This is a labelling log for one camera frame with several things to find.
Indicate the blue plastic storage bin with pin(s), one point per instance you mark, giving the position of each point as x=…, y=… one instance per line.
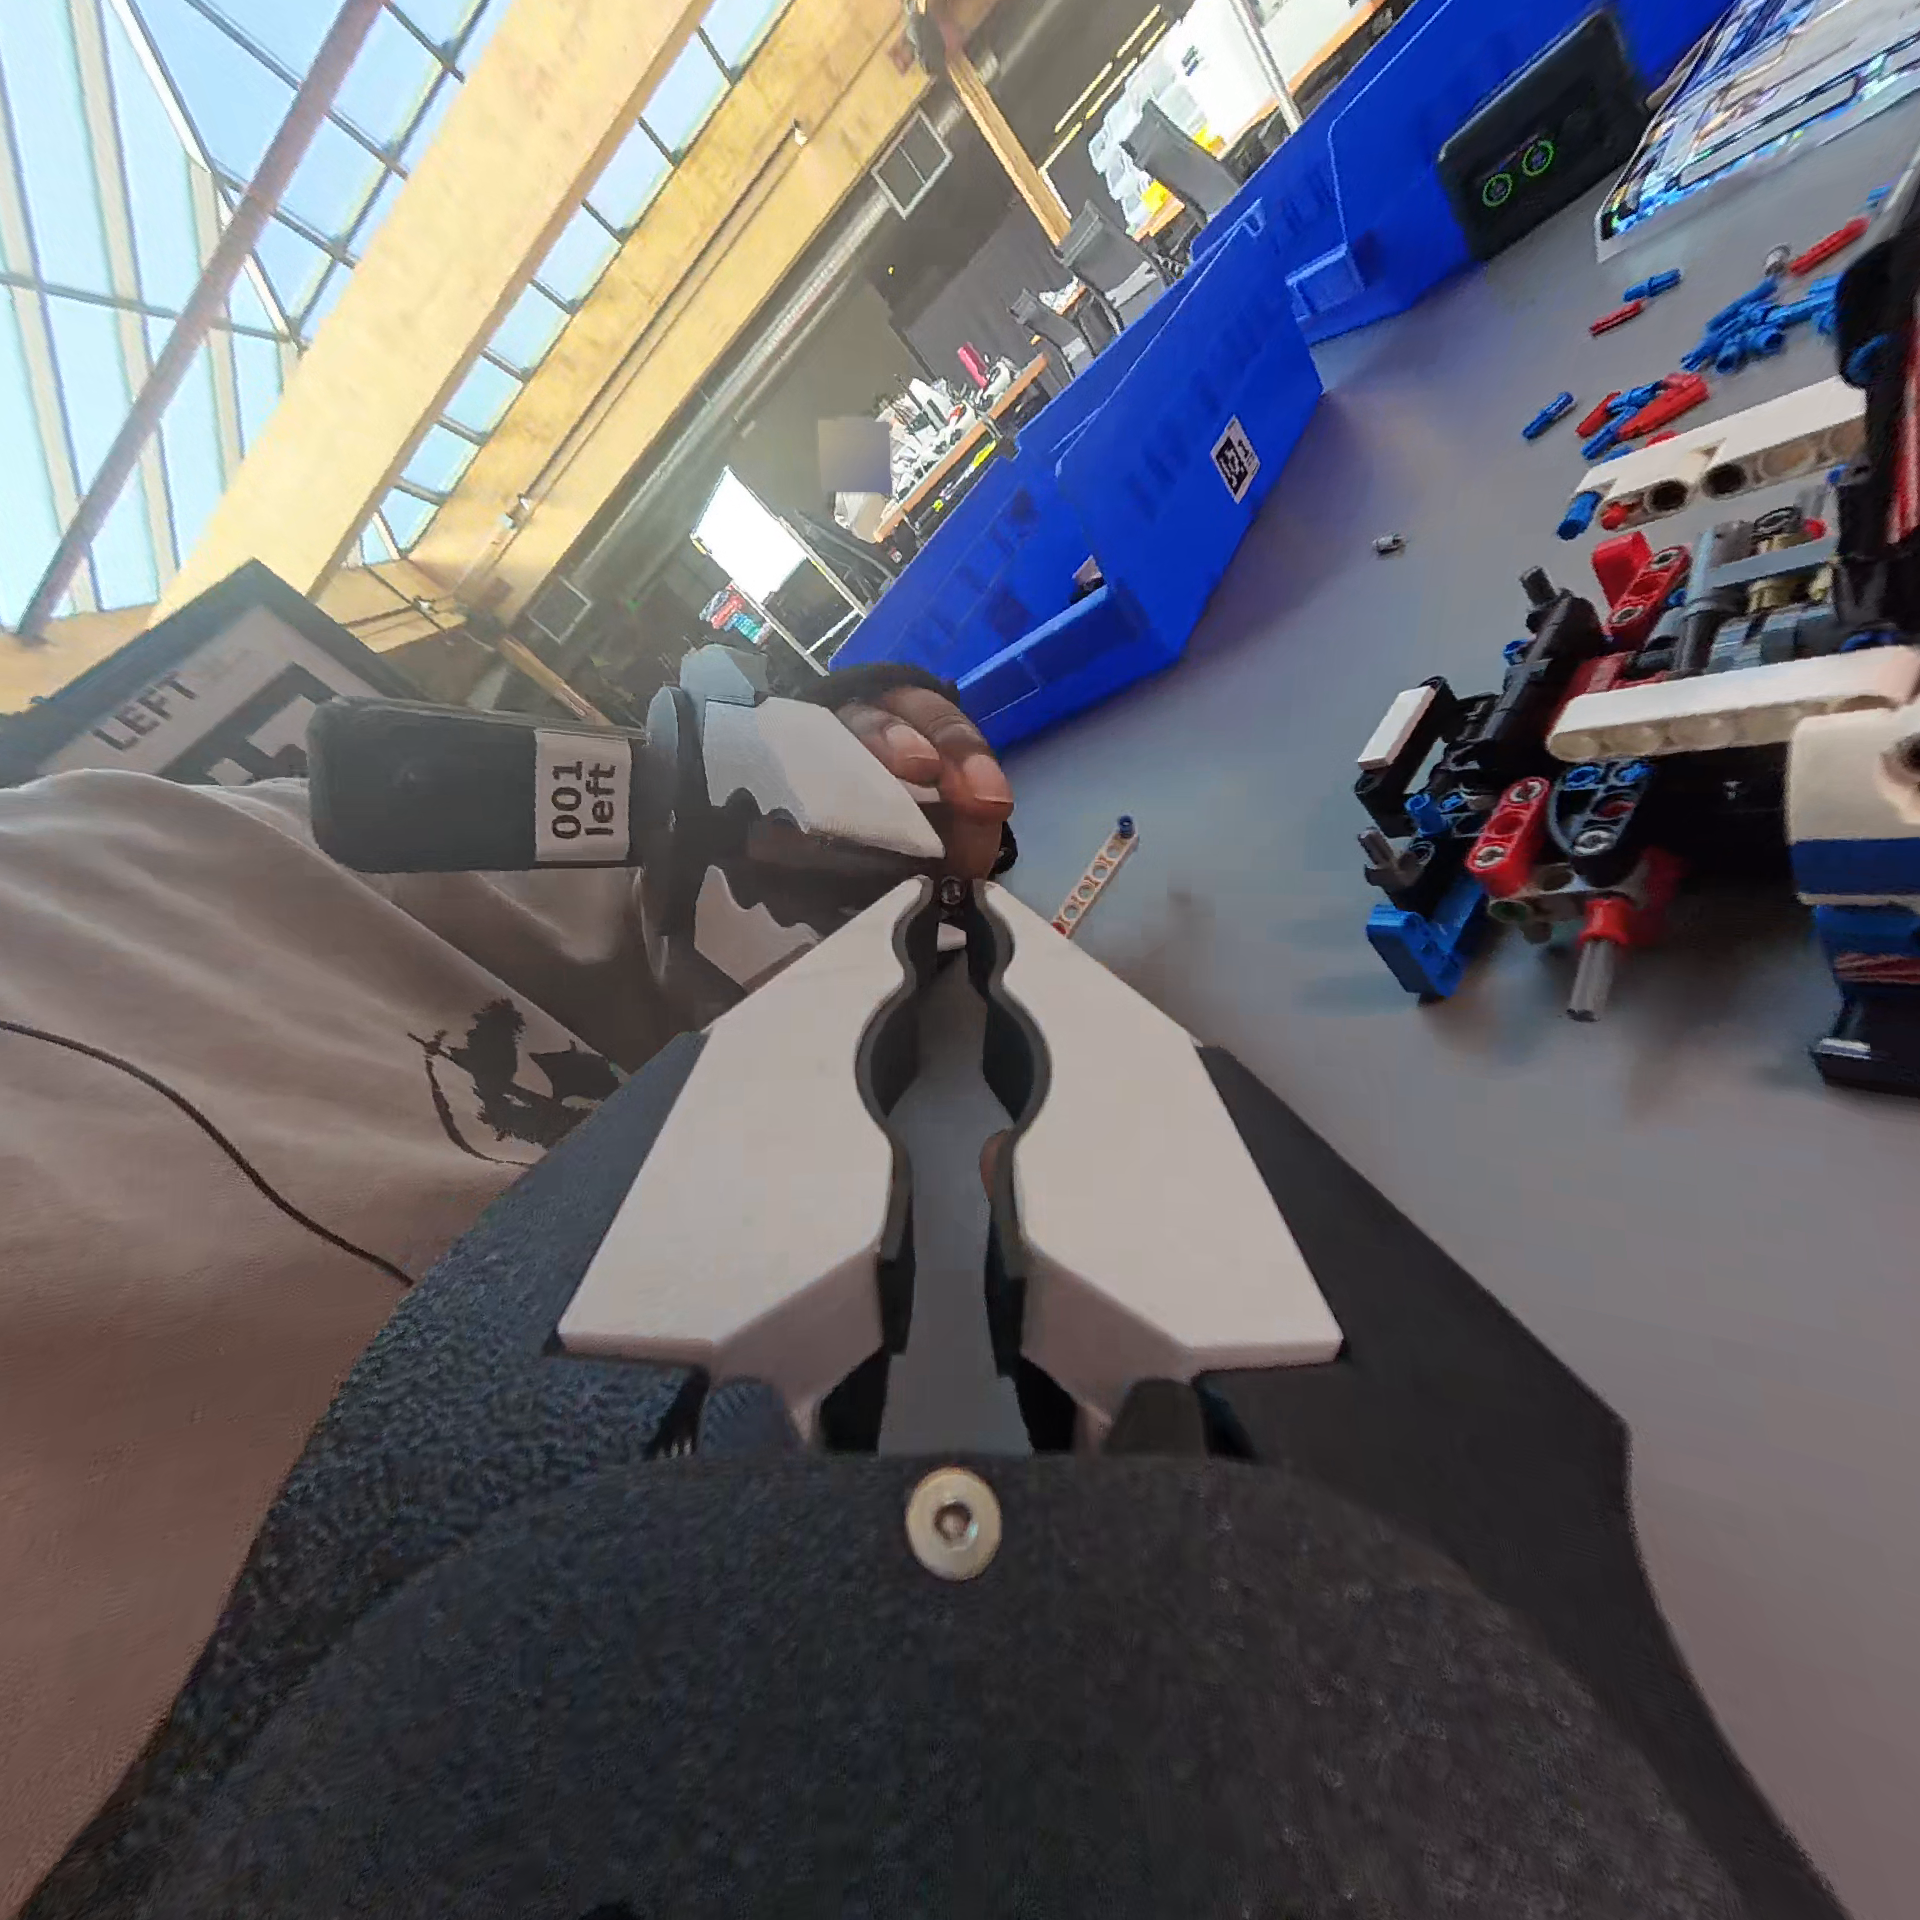
x=1185, y=435
x=974, y=600
x=1382, y=164

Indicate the black device with green rings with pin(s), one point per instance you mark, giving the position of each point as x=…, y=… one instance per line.
x=1547, y=141

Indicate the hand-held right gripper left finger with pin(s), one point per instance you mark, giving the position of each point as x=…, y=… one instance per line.
x=721, y=1201

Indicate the blue connector pin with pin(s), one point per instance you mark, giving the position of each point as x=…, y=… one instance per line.
x=1652, y=284
x=1548, y=416

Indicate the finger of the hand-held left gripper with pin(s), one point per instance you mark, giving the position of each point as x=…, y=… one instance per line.
x=750, y=938
x=810, y=773

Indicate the pile of blue red pins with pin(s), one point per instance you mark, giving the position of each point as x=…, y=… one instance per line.
x=1756, y=330

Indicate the lit computer monitor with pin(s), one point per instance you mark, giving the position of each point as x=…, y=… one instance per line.
x=749, y=532

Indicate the person's left hand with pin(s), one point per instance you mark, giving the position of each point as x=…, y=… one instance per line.
x=938, y=734

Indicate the cluttered background workbench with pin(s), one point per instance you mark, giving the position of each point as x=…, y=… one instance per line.
x=961, y=435

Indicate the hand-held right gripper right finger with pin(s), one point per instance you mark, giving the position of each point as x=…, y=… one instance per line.
x=1171, y=1201

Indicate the grey desk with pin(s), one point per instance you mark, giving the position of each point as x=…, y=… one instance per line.
x=1501, y=1201

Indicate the toy brick race car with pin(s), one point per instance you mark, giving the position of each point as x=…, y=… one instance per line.
x=1652, y=721

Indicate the tan beam with blue pin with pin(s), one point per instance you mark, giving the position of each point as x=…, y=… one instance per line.
x=1095, y=885

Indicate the grey office chair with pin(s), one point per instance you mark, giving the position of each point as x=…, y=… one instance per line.
x=1119, y=262

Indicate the red connector pin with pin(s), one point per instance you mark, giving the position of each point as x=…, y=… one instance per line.
x=1618, y=316

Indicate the glossy printed sheet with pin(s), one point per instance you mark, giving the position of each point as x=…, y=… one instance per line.
x=1741, y=106

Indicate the person's beige sweatshirt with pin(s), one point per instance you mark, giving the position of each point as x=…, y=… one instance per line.
x=149, y=1201

